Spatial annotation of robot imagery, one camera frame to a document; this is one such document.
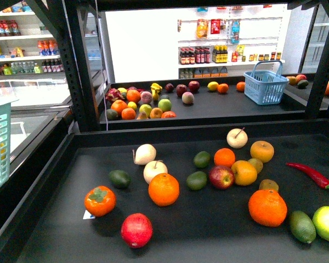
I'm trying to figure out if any green lime lower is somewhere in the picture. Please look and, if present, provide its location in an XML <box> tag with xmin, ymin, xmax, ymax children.
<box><xmin>186</xmin><ymin>171</ymin><xmax>207</xmax><ymax>191</ymax></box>

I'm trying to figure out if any small orange tangerine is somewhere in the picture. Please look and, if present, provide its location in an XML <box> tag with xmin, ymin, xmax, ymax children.
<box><xmin>213</xmin><ymin>148</ymin><xmax>236</xmax><ymax>168</ymax></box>

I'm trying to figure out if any green lime upper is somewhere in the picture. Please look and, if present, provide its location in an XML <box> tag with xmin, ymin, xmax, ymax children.
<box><xmin>193</xmin><ymin>151</ymin><xmax>211</xmax><ymax>169</ymax></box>

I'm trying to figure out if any red pomegranate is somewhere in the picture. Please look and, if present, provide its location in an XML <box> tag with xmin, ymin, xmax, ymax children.
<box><xmin>121</xmin><ymin>213</ymin><xmax>153</xmax><ymax>249</ymax></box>

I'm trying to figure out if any small blue basket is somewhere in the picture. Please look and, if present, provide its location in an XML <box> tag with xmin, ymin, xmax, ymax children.
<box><xmin>243</xmin><ymin>60</ymin><xmax>289</xmax><ymax>105</ymax></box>

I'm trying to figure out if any white pear upright stem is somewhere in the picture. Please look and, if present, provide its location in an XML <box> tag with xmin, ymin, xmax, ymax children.
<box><xmin>143</xmin><ymin>160</ymin><xmax>168</xmax><ymax>184</ymax></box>

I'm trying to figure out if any red chili pepper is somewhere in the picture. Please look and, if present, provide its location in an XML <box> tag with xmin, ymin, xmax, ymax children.
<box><xmin>286</xmin><ymin>162</ymin><xmax>329</xmax><ymax>190</ymax></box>

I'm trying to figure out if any yellow orange mango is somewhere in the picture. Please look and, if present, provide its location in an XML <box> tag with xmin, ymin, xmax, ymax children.
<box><xmin>231</xmin><ymin>160</ymin><xmax>257</xmax><ymax>186</ymax></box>

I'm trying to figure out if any red apple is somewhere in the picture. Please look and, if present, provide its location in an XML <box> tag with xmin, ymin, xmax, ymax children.
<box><xmin>209</xmin><ymin>165</ymin><xmax>235</xmax><ymax>190</ymax></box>

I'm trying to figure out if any far shelf green apple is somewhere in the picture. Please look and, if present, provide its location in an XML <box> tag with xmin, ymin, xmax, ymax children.
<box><xmin>158</xmin><ymin>99</ymin><xmax>172</xmax><ymax>112</ymax></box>

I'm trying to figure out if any small white blue tag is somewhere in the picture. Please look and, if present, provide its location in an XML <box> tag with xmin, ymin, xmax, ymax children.
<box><xmin>83</xmin><ymin>210</ymin><xmax>95</xmax><ymax>220</ymax></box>

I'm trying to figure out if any brown kiwi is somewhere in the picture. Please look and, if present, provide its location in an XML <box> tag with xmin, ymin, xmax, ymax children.
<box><xmin>259</xmin><ymin>179</ymin><xmax>279</xmax><ymax>192</ymax></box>

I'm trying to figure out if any dark green avocado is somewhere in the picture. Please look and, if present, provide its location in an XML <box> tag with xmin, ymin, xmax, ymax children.
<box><xmin>109</xmin><ymin>170</ymin><xmax>131</xmax><ymax>189</ymax></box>

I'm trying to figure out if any green lime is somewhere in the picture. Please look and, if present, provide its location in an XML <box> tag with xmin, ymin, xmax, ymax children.
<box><xmin>193</xmin><ymin>151</ymin><xmax>211</xmax><ymax>169</ymax></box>
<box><xmin>186</xmin><ymin>171</ymin><xmax>207</xmax><ymax>191</ymax></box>

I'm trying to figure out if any small yellow green pear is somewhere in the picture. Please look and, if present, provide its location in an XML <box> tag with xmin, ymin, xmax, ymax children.
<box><xmin>248</xmin><ymin>158</ymin><xmax>263</xmax><ymax>174</ymax></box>

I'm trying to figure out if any yellow green apple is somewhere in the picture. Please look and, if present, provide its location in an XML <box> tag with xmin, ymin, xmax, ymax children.
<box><xmin>312</xmin><ymin>206</ymin><xmax>329</xmax><ymax>241</ymax></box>

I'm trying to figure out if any large orange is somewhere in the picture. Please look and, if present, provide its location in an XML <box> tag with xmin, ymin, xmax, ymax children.
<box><xmin>148</xmin><ymin>173</ymin><xmax>180</xmax><ymax>207</ymax></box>

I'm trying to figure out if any far shelf yellow lemon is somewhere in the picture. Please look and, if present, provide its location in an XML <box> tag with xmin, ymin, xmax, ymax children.
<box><xmin>207</xmin><ymin>81</ymin><xmax>219</xmax><ymax>92</ymax></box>

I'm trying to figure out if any orange persimmon with leaf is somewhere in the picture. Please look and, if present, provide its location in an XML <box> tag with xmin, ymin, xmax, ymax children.
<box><xmin>84</xmin><ymin>185</ymin><xmax>117</xmax><ymax>217</ymax></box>

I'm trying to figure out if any golden brown pear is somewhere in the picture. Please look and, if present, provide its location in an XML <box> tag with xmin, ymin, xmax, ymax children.
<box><xmin>250</xmin><ymin>141</ymin><xmax>275</xmax><ymax>163</ymax></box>

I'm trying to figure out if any white pear far stem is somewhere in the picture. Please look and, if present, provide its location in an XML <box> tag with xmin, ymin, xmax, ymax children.
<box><xmin>226</xmin><ymin>128</ymin><xmax>248</xmax><ymax>148</ymax></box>

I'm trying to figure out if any green avocado right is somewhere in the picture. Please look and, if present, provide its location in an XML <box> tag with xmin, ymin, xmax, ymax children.
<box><xmin>289</xmin><ymin>210</ymin><xmax>316</xmax><ymax>244</ymax></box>

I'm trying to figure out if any big textured orange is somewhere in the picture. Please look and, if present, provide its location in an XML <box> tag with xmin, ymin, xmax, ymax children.
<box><xmin>248</xmin><ymin>189</ymin><xmax>287</xmax><ymax>227</ymax></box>

